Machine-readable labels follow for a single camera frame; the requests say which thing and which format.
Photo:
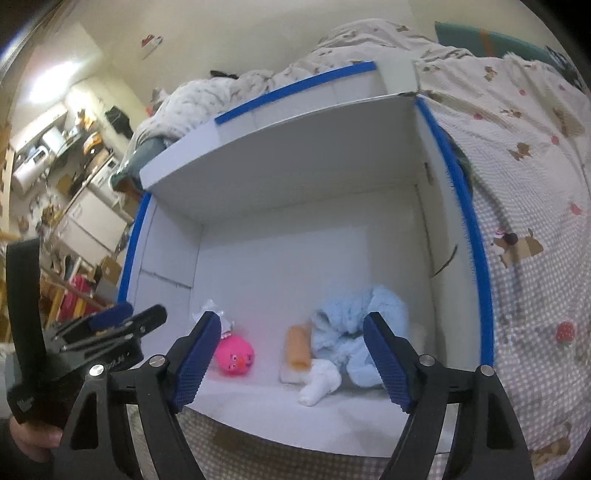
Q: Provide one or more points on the black cloth item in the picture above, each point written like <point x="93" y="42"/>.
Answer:
<point x="224" y="74"/>

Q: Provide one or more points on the dark hanging garment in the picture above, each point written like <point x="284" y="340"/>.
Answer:
<point x="119" y="118"/>

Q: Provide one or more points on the dog print checkered blanket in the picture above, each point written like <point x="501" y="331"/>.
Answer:
<point x="531" y="184"/>

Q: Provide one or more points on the light blue fluffy scarf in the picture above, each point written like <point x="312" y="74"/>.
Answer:
<point x="341" y="337"/>

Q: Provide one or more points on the pink plush toy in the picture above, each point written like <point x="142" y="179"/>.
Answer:
<point x="233" y="354"/>

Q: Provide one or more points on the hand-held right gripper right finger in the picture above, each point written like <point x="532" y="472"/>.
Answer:
<point x="385" y="360"/>

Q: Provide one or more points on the black white checkered cloth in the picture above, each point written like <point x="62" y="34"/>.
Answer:
<point x="565" y="63"/>

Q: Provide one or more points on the white wall shelf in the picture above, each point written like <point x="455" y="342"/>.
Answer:
<point x="150" y="45"/>

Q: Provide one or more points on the orange and white roll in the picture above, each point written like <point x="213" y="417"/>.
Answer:
<point x="298" y="346"/>

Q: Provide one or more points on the white wall cabinet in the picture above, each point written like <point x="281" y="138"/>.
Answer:
<point x="41" y="121"/>

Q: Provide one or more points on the white washing machine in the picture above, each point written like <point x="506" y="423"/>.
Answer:
<point x="104" y="177"/>

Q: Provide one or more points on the blue cardboard box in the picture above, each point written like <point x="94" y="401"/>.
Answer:
<point x="300" y="258"/>

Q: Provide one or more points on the small cardboard box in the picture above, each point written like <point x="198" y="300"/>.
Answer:
<point x="111" y="273"/>

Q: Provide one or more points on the brown cardboard box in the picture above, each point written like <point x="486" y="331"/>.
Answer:
<point x="128" y="201"/>

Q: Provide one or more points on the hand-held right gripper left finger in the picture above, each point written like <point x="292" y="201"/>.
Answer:
<point x="198" y="360"/>

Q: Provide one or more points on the person's left hand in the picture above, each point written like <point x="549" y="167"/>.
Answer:
<point x="32" y="441"/>

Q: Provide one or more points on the grey striped pillow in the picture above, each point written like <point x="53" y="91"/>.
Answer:
<point x="159" y="96"/>

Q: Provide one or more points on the white base cabinets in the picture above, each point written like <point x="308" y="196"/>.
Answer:
<point x="92" y="221"/>

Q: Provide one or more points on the ceiling light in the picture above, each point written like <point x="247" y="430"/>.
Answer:
<point x="51" y="81"/>

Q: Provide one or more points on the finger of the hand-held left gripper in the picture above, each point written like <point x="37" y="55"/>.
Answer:
<point x="138" y="319"/>
<point x="113" y="314"/>

